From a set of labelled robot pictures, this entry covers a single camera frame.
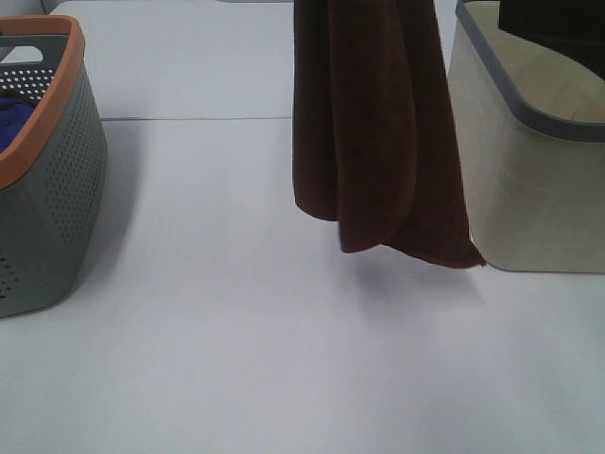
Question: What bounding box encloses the brown towel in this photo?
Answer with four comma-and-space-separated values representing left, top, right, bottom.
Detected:
292, 1, 484, 269

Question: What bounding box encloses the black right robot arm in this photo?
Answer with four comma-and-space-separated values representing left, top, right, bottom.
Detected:
498, 0, 604, 78

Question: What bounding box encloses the beige basket grey rim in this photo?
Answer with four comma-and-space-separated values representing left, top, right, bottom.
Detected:
448, 1, 604, 273

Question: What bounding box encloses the grey perforated basket orange rim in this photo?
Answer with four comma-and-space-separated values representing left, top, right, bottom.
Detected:
1, 15, 108, 318

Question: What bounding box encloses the blue cloth in basket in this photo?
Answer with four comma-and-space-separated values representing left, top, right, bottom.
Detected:
0, 97, 35, 152

